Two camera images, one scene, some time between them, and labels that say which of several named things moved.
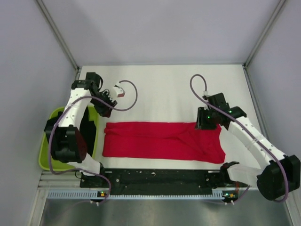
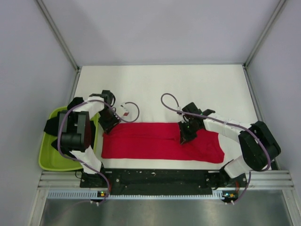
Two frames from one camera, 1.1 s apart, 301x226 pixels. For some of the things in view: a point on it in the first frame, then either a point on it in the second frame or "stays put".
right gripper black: [201, 124] to [184, 137]
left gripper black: [105, 111] to [108, 126]
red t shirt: [178, 141] stays put
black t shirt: [88, 127] stays put
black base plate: [159, 180] stays put
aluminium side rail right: [256, 102] stays put
